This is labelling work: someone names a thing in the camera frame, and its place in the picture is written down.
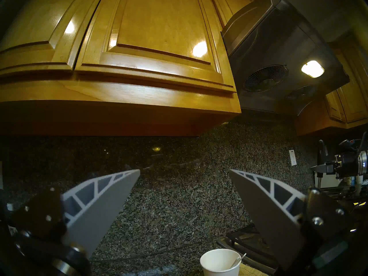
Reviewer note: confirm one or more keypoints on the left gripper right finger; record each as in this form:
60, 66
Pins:
270, 215

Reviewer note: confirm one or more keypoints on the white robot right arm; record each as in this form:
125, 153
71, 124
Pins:
364, 163

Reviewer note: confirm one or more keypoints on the white wall outlet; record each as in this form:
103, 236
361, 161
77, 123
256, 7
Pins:
292, 157

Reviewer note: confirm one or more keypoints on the steel gas cooktop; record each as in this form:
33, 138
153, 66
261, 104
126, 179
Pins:
247, 241

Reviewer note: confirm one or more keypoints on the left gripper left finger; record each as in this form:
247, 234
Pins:
95, 209

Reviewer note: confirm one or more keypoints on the yellow cloth mat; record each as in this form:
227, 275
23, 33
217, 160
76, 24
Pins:
250, 272

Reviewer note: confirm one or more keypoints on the wide wooden wall cabinets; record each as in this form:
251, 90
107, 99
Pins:
143, 34

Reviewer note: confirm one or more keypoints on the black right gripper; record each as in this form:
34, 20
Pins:
346, 163

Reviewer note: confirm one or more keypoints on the white countertop appliance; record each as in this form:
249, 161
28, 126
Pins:
326, 181

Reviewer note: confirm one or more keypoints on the range hood lamp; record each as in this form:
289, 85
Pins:
312, 69

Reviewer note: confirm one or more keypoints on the white paper cup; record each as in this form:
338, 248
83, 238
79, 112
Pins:
215, 261

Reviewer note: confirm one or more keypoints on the dark steel range hood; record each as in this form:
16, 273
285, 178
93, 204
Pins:
273, 34

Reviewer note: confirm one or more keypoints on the small white plastic spoon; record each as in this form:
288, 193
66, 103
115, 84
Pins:
238, 259

